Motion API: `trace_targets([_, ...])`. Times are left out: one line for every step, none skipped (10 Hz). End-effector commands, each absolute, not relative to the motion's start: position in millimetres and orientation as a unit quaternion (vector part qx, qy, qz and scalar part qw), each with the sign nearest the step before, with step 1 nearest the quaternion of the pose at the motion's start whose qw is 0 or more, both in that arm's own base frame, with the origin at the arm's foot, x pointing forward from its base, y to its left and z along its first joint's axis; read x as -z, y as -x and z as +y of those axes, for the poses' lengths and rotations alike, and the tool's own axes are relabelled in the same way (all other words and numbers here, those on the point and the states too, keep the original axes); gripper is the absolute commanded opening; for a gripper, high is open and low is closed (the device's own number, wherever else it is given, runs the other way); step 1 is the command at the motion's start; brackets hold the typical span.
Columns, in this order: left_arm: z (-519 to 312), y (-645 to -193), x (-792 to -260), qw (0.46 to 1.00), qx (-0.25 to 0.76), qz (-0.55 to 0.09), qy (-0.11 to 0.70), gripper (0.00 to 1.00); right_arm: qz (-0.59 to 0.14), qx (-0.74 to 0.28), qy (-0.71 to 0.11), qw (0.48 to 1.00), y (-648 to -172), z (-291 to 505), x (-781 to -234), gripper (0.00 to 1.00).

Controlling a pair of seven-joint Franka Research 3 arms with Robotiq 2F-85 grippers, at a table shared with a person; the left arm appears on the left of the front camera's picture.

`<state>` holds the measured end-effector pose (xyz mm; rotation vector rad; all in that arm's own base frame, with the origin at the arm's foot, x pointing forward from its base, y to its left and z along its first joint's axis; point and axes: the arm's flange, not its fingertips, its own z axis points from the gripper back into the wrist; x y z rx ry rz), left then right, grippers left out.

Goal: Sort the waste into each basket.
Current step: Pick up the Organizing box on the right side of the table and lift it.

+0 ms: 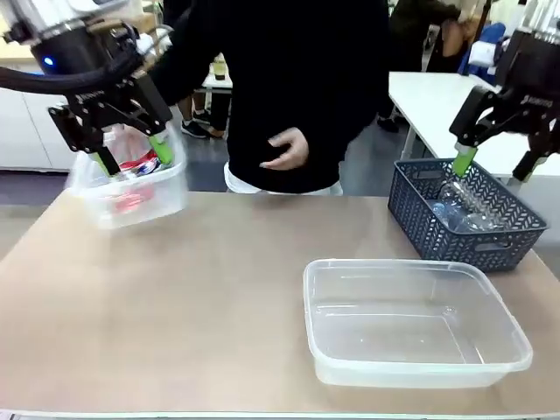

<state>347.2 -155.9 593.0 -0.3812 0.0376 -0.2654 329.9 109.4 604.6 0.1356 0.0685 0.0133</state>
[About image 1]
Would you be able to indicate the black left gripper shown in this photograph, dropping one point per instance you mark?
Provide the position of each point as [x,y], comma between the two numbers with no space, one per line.
[92,65]

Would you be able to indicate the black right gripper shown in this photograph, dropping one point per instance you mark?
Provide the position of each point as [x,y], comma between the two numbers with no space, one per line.
[536,79]

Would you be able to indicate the clear plastic container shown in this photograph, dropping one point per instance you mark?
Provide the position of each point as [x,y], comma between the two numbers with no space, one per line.
[144,197]
[415,324]

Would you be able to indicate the dark woven plastic basket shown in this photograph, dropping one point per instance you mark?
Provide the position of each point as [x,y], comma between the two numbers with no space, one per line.
[494,245]

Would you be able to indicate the person's left forearm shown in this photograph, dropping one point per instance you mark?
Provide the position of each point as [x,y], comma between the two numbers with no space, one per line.
[345,140]

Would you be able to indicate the person's right forearm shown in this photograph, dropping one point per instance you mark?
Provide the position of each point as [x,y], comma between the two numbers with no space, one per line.
[188,65]

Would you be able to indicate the person's left hand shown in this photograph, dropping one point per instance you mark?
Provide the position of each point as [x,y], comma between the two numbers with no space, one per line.
[291,151]

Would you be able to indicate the crumpled clear plastic bag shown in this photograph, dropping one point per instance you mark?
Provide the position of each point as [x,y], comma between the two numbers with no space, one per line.
[127,140]

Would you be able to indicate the red white snack wrapper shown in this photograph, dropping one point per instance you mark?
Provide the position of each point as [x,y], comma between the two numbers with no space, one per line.
[142,166]

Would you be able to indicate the white side table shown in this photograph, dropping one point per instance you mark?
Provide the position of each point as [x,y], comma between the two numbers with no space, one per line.
[433,105]

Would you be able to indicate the background person in dark trousers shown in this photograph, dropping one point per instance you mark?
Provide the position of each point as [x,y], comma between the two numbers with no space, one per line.
[201,118]

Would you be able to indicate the seated person in blue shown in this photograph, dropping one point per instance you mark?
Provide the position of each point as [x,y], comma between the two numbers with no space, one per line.
[492,32]

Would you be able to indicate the clear plastic bottle blue label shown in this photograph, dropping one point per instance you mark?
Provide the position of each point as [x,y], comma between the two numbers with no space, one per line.
[455,216]

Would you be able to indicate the brown drink cup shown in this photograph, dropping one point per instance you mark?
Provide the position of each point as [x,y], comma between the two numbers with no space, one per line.
[220,70]

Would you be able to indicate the standing background person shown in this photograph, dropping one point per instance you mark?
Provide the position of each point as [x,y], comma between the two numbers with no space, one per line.
[420,44]

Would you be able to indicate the wooden top desk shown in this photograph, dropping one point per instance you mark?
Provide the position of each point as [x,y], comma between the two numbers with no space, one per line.
[13,52]

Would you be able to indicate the person in black sweater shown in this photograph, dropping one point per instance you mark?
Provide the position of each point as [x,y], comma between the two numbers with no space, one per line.
[297,65]

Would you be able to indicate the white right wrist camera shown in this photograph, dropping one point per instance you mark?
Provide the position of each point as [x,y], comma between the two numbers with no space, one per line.
[483,52]

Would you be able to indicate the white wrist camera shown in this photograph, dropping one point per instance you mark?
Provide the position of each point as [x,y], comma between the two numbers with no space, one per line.
[483,52]
[147,42]

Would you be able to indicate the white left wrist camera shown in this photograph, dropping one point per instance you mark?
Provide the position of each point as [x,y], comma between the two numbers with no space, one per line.
[147,42]

